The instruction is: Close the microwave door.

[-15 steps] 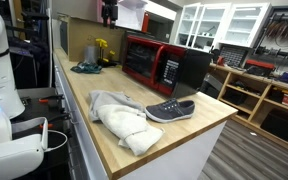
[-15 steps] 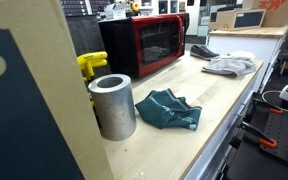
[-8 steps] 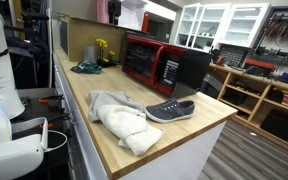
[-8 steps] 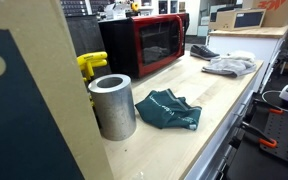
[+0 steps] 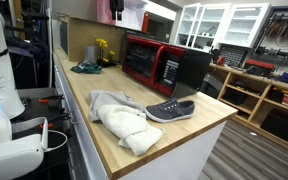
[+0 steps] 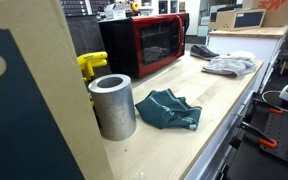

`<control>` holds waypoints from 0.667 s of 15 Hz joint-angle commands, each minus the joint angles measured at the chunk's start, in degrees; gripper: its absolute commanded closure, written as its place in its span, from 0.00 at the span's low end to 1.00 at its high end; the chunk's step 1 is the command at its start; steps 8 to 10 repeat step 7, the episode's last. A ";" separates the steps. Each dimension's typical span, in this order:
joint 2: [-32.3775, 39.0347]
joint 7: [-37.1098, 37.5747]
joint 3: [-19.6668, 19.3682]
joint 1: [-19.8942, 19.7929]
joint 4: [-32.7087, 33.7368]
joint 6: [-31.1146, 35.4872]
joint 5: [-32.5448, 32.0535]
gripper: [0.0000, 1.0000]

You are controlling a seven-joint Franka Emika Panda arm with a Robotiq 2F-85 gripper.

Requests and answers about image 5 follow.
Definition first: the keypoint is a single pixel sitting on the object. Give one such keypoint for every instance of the black microwave body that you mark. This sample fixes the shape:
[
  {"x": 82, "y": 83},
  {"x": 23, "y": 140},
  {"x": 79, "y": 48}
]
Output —
[{"x": 194, "y": 70}]

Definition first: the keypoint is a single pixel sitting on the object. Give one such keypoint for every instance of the white glass door cabinet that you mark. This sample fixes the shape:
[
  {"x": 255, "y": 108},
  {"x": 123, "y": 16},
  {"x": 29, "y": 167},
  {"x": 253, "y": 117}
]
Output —
[
  {"x": 197, "y": 25},
  {"x": 245, "y": 23}
]

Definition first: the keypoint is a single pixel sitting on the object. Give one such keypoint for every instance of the grey sneaker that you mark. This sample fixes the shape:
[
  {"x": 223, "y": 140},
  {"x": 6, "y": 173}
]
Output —
[{"x": 170, "y": 109}]

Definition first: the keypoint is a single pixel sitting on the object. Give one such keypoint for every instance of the grey garment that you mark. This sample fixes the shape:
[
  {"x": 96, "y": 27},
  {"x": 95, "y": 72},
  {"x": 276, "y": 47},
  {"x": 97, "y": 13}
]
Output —
[{"x": 110, "y": 98}]

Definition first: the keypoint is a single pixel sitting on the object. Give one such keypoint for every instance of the white towel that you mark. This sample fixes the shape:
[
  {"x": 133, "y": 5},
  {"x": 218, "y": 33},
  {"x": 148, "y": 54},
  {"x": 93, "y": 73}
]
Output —
[{"x": 127, "y": 126}]

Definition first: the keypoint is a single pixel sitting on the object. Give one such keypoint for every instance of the dark green cloth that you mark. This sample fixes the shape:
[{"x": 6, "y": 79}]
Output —
[{"x": 87, "y": 68}]

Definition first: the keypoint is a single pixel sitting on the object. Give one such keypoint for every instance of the metal cylinder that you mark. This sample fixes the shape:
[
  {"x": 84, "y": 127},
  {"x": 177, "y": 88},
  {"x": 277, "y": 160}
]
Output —
[{"x": 90, "y": 53}]

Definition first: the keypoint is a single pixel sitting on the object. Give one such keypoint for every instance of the grey machine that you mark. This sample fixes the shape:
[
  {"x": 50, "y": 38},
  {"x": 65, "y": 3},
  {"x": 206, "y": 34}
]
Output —
[{"x": 210, "y": 85}]

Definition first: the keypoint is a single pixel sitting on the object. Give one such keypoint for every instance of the white drawer cabinet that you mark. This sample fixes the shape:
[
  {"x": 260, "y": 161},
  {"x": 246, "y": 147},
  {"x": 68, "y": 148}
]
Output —
[{"x": 184, "y": 156}]

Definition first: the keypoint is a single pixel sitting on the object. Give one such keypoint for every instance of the white sheet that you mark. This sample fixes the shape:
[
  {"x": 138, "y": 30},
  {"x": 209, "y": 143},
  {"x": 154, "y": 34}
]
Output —
[{"x": 134, "y": 13}]

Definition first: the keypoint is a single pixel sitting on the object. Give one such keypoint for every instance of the black hanging garment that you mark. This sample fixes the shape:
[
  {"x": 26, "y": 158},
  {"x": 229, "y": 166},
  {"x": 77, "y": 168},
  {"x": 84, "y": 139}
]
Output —
[{"x": 116, "y": 8}]

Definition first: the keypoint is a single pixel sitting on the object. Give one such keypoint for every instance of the pink sheet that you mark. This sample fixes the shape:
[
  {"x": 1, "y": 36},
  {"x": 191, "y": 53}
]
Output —
[{"x": 104, "y": 10}]

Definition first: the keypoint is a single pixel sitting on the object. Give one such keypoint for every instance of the black storage bin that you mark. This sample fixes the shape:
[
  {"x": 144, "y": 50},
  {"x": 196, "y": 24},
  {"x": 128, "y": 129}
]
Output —
[{"x": 234, "y": 96}]

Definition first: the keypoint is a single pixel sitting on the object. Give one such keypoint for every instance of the black bin rack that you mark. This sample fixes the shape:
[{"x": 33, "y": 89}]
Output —
[{"x": 232, "y": 56}]

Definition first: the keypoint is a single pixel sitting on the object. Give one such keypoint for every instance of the black clamp orange tip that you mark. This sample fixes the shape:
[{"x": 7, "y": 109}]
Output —
[
  {"x": 45, "y": 100},
  {"x": 49, "y": 125}
]

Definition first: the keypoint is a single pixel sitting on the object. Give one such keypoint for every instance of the black perforated plate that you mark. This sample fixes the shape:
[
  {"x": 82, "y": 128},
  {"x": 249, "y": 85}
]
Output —
[{"x": 34, "y": 110}]

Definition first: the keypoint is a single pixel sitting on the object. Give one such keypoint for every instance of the wooden shelf unit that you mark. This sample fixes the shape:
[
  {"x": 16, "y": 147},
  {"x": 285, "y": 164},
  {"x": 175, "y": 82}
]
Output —
[{"x": 260, "y": 96}]

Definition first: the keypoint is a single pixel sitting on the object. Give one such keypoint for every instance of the red toolbox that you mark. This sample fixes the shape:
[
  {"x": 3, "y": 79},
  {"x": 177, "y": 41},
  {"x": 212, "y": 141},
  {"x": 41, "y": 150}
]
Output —
[{"x": 259, "y": 66}]

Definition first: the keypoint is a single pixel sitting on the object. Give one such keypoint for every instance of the large black box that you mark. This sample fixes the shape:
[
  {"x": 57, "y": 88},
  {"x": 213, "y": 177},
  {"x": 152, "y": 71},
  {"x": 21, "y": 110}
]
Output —
[{"x": 280, "y": 125}]

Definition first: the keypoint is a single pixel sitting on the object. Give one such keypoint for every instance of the wall rack of hand tools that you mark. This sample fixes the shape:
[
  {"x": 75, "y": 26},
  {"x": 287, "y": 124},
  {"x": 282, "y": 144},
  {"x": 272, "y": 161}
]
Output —
[{"x": 284, "y": 33}]

